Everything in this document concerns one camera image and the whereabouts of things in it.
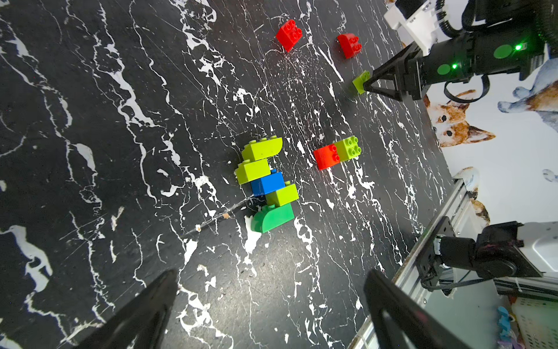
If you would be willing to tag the dark green lego brick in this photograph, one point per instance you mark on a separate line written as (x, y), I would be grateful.
(271, 217)

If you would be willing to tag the aluminium front rail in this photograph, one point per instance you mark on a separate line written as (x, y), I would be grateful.
(408, 277)

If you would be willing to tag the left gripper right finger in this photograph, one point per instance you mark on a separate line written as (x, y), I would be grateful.
(398, 321)

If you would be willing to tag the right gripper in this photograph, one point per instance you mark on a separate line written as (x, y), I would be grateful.
(416, 69)

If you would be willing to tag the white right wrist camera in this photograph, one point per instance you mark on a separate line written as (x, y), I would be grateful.
(416, 22)

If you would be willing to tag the blue lego brick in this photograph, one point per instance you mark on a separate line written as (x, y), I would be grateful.
(268, 184)

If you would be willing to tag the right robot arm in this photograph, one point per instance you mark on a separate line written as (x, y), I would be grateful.
(496, 37)

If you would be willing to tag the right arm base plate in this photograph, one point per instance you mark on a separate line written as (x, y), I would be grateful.
(429, 263)

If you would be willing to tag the lime lego brick back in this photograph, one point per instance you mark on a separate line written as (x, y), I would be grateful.
(248, 170)

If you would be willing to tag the small red lego brick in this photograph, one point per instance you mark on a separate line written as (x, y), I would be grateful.
(288, 35)

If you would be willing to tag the lime lego brick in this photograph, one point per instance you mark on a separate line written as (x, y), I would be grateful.
(248, 170)
(360, 80)
(348, 148)
(265, 148)
(283, 196)

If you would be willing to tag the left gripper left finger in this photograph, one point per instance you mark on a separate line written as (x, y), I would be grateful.
(142, 321)

